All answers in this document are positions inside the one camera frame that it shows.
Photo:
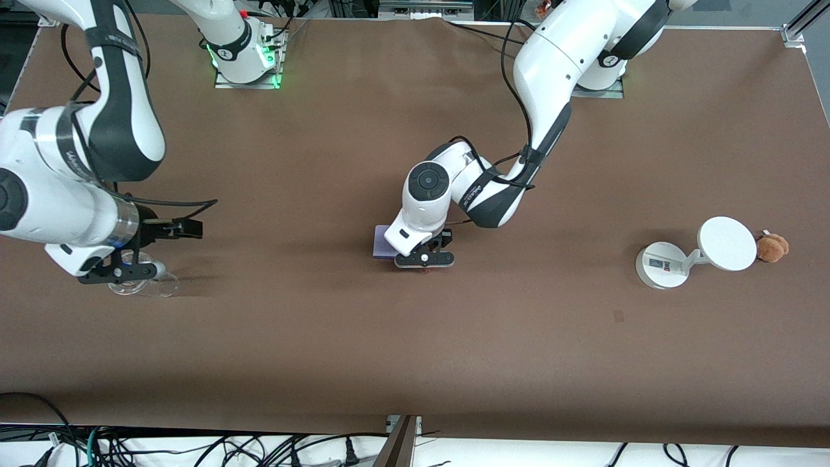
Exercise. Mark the brown table cover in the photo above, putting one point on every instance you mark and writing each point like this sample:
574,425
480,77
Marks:
415,357

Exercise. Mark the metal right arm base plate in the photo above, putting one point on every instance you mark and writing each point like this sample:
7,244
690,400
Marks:
224,83

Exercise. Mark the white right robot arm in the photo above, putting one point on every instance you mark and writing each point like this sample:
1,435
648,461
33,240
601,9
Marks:
123,130

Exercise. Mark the metal table edge bracket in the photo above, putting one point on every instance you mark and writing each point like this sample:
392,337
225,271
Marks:
399,447

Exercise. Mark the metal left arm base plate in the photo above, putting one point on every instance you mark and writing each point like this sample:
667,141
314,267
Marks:
613,93

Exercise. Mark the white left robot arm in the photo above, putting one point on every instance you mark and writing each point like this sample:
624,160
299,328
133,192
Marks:
551,65

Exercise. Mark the white round disc stand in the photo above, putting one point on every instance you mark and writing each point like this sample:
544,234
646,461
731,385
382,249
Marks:
727,243

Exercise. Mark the brown plush toy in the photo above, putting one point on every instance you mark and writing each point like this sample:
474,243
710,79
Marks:
771,248

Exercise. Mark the lavender sticky note pad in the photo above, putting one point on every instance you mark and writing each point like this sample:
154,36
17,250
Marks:
380,243

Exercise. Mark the orange toy figure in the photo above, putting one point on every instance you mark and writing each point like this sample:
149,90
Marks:
542,9

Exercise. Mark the grey power strip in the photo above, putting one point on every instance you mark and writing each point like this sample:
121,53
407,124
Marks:
425,10

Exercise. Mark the clear plastic cup with lid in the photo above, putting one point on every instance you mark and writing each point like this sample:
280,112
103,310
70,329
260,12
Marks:
166,285

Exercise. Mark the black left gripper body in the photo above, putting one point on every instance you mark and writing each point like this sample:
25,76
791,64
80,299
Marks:
443,237

